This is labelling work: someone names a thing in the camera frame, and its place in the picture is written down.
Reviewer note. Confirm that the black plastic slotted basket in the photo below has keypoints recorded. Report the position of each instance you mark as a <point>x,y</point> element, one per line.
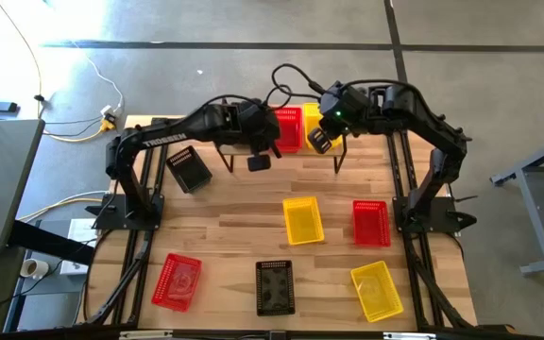
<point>189,170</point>
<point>275,288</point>

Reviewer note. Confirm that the black desk leg beam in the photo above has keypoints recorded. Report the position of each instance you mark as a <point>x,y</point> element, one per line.
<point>50,241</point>

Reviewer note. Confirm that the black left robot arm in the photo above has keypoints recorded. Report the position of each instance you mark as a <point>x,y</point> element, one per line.
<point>158,137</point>

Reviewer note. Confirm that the yellow plastic slotted basket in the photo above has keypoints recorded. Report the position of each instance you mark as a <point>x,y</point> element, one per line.
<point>303,221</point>
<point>311,118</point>
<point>377,291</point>

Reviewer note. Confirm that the grey desk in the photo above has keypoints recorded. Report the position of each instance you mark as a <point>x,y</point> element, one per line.
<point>3,179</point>

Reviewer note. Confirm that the black metal station frame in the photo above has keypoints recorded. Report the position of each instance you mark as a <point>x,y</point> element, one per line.
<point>418,250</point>

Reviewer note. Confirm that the silver frame bracket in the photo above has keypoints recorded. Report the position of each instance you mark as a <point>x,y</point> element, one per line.
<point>144,334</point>
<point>409,336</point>

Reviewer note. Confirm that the white cardboard box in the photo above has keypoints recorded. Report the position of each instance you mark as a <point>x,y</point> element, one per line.
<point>83,231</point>

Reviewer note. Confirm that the small white box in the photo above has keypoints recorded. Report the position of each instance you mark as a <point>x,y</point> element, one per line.
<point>73,267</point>

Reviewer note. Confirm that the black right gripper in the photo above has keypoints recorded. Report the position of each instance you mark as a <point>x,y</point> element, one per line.
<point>347,115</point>

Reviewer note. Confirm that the white mug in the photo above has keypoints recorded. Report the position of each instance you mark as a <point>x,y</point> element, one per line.
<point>33,269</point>

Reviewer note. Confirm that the yellow plug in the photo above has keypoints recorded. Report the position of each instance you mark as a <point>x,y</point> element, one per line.
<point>107,125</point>

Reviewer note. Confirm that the wooden shelf with black legs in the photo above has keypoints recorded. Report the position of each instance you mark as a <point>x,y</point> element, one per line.
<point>234,151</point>

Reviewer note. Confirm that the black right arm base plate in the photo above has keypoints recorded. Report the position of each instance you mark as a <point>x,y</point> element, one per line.
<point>442,219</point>

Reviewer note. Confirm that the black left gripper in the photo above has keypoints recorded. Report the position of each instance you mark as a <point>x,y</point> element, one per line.
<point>258,125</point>

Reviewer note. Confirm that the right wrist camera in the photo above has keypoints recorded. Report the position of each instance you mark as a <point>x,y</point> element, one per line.
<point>333,90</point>

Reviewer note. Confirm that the grey metal stand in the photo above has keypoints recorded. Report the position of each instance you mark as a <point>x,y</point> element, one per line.
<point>538,222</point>

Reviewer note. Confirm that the white power adapter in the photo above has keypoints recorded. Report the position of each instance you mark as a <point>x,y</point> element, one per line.
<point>108,112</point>

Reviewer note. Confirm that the red plastic slotted basket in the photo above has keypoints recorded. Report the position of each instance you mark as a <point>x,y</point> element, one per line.
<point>290,130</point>
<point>176,283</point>
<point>371,224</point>

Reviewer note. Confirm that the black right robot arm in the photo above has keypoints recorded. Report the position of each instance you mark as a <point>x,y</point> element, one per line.
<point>423,118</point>

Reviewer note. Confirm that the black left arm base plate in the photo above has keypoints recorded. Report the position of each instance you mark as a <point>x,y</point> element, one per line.
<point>111,217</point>

